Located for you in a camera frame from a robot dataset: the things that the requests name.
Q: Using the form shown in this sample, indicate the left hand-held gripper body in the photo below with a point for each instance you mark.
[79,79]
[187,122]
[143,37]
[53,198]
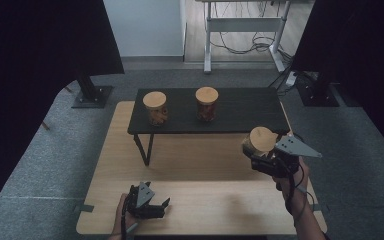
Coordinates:
[144,196]

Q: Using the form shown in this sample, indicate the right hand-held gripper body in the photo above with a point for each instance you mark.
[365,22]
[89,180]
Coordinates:
[296,148]

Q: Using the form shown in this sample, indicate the glass jar of peanuts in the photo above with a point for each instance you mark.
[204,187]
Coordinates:
[262,139]

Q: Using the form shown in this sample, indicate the black desk shelf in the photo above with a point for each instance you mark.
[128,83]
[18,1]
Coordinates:
[246,110]

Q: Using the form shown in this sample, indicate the glass jar of red dried food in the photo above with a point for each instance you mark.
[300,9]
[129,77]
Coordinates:
[206,95]

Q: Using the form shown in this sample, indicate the glass jar of pasta tubes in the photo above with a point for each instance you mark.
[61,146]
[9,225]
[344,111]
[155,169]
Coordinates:
[154,99]

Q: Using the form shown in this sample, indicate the person's left hand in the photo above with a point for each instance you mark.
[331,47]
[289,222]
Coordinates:
[120,216]

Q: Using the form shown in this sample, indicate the person's right hand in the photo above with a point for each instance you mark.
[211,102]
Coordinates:
[301,183]

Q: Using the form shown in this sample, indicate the black stand base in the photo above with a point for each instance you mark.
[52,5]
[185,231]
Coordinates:
[318,96]
[93,96]

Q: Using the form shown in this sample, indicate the grey tape marker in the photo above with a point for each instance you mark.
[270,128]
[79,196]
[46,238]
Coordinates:
[85,208]
[321,207]

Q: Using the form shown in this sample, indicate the white power strip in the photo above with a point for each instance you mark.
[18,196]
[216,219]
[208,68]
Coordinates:
[290,79]

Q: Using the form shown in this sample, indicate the black curtain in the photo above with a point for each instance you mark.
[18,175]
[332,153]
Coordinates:
[363,50]
[30,66]

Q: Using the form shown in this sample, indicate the white desk frame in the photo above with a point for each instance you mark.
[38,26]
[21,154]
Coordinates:
[245,25]

